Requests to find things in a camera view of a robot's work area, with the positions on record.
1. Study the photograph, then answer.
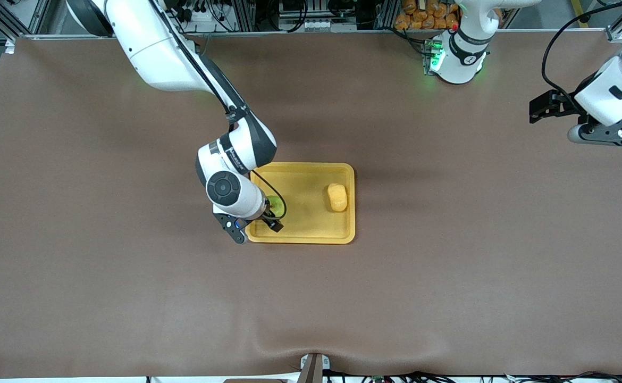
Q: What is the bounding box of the yellow plastic tray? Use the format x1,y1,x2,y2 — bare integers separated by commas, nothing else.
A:
245,162,356,245

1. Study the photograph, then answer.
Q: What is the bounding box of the bag of orange fruits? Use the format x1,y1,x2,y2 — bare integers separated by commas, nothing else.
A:
393,0,460,30

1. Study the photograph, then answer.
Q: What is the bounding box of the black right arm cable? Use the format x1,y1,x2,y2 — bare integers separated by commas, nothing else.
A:
152,0,287,220

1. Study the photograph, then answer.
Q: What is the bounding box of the aluminium table edge rail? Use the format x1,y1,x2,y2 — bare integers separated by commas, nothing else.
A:
5,28,622,42

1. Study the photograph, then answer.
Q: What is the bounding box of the large white power strip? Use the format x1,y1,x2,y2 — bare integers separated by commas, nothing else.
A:
175,0,237,34

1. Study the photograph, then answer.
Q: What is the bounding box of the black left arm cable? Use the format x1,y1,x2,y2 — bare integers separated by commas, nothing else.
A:
541,0,622,102

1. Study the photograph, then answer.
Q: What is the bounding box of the yellow post with caster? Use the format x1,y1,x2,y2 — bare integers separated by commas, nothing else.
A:
570,0,592,24

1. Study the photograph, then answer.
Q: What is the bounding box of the yellow toy potato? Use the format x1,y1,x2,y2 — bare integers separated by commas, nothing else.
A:
327,184,349,212

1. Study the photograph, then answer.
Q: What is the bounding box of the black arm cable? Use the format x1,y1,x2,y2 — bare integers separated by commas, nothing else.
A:
541,0,622,102
152,0,287,220

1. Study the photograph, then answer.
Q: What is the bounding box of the brown table mat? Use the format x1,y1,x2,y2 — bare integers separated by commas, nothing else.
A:
0,29,622,379

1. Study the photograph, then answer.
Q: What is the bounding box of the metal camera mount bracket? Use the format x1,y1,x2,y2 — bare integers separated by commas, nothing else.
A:
299,353,331,383

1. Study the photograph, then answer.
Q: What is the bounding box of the small white power strip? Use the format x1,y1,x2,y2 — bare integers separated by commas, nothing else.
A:
303,19,343,32

